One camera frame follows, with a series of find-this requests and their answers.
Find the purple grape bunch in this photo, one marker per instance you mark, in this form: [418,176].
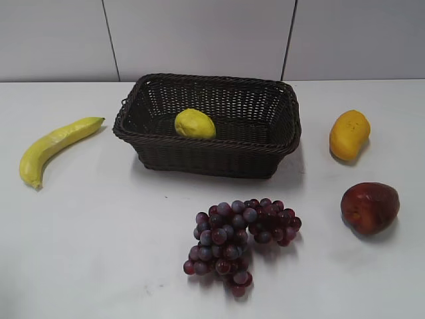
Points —
[222,235]

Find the black wicker basket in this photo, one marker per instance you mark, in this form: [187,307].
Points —
[257,124]

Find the yellow banana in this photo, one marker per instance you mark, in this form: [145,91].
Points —
[34,159]

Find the yellow lemon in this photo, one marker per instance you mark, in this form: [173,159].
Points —
[192,123]

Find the red apple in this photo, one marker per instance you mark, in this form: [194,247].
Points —
[369,207]

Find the orange yellow mango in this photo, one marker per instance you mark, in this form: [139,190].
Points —
[348,135]

